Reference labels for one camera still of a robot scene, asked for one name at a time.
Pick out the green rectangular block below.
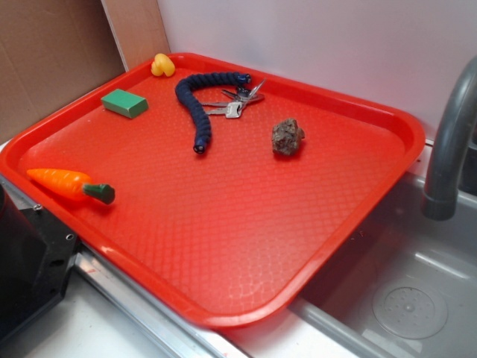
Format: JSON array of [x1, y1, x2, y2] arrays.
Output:
[[101, 89, 149, 119]]

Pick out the silver keys on ring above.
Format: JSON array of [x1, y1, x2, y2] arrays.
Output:
[[200, 79, 266, 119]]

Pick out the brown grey rock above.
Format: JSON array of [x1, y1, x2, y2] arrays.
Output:
[[271, 118, 306, 157]]

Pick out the red plastic tray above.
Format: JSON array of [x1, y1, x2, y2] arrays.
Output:
[[1, 54, 425, 328]]

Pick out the brown cardboard panel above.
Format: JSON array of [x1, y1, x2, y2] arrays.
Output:
[[1, 1, 169, 142]]

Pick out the navy coiled lanyard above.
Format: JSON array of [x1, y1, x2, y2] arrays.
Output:
[[174, 72, 253, 156]]

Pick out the grey plastic sink basin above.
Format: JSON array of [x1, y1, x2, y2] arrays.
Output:
[[291, 175, 476, 357]]

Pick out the yellow rubber duck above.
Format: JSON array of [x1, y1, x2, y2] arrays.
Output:
[[151, 53, 175, 77]]

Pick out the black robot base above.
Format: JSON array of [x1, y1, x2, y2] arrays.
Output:
[[1, 188, 78, 343]]

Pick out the orange toy carrot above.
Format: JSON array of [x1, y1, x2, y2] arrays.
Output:
[[26, 168, 116, 205]]

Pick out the grey sink faucet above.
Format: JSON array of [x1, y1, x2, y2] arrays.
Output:
[[421, 58, 476, 221]]

